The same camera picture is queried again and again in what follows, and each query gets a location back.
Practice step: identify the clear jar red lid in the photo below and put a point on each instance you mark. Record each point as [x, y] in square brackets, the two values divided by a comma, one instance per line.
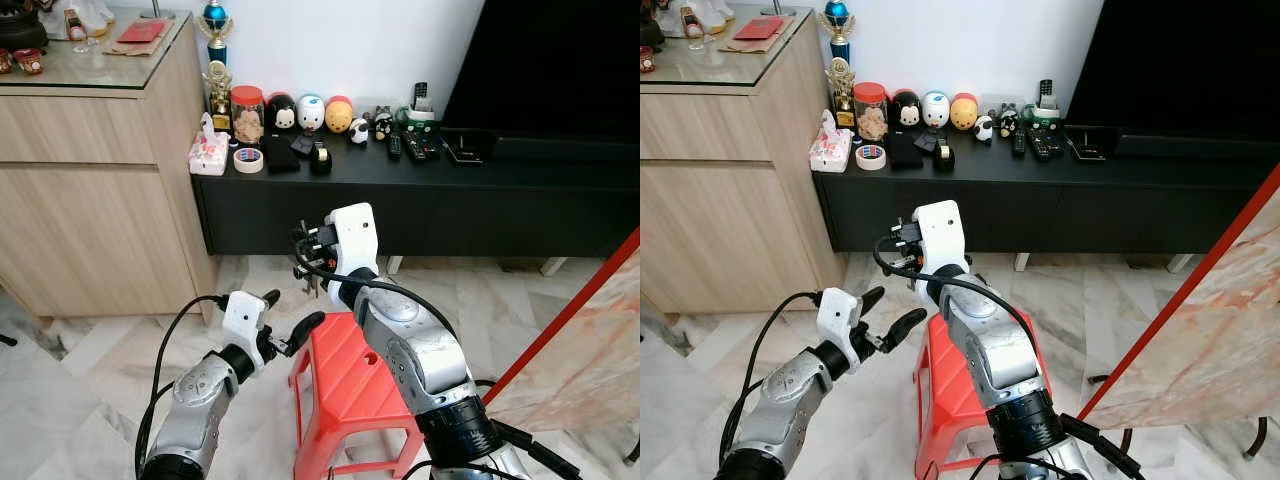
[247, 95]
[870, 92]

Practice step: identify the black pouch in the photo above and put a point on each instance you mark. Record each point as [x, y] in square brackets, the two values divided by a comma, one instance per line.
[280, 155]
[905, 152]

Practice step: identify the small panda figure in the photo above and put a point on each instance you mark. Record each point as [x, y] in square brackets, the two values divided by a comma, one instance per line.
[984, 130]
[359, 132]

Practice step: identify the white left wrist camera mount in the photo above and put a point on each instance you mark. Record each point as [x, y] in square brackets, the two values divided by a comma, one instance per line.
[243, 318]
[838, 315]

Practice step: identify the small black box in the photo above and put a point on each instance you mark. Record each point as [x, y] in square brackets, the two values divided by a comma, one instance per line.
[305, 143]
[930, 141]

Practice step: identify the metal lamp base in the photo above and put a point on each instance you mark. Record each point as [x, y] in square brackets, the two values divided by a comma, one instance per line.
[158, 14]
[778, 12]

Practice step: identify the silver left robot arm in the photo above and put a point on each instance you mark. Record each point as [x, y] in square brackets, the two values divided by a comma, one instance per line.
[785, 395]
[195, 400]

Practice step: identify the white robed figurine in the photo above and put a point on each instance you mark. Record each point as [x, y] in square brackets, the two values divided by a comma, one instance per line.
[715, 10]
[95, 12]

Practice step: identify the black mouse round toy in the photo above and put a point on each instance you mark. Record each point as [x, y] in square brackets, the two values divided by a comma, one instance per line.
[906, 110]
[282, 112]

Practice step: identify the black tape dispenser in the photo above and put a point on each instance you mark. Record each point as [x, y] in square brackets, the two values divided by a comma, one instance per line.
[321, 162]
[944, 160]

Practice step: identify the slim black remote control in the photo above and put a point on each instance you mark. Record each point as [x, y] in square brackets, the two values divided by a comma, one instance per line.
[394, 145]
[1018, 143]

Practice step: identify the white tape roll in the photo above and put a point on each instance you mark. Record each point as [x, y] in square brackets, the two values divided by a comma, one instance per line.
[248, 169]
[870, 166]

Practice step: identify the black TV console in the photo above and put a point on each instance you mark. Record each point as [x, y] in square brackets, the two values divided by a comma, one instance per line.
[500, 210]
[1100, 205]

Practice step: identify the small gold trophy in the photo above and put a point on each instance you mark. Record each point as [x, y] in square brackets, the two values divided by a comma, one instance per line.
[842, 92]
[218, 95]

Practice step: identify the red envelope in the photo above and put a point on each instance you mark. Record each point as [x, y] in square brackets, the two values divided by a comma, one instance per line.
[760, 28]
[140, 31]

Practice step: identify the brown paper envelope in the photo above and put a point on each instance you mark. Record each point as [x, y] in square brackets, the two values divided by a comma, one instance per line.
[125, 50]
[745, 47]

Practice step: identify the black television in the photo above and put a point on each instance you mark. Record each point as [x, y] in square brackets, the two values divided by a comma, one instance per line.
[550, 60]
[1180, 60]

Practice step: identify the pink white tissue pack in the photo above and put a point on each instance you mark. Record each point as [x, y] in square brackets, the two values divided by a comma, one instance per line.
[830, 152]
[208, 155]

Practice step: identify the black cat figure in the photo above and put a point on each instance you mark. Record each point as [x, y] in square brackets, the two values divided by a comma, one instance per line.
[383, 124]
[1007, 122]

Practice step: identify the dark ornament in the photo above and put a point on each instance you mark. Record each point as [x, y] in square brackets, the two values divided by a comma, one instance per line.
[650, 30]
[20, 30]

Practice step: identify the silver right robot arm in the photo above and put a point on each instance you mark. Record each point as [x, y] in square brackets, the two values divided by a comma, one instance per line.
[420, 350]
[1000, 350]

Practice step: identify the red plastic stool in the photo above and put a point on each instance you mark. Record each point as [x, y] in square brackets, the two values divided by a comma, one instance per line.
[340, 390]
[945, 400]

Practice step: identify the yellow bear round toy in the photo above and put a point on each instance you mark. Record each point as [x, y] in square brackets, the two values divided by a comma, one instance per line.
[339, 115]
[964, 113]

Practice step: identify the marble pattern board red edge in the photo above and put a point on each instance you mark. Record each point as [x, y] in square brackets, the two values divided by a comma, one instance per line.
[590, 360]
[1200, 340]

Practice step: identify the wide black remote control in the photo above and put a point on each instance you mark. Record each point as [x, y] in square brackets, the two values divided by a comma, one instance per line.
[1043, 143]
[418, 145]

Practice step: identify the white round toy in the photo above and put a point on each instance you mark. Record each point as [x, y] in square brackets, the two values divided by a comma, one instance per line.
[311, 112]
[935, 110]

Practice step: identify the light wooden cabinet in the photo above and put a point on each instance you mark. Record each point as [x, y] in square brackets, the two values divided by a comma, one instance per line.
[90, 220]
[720, 220]

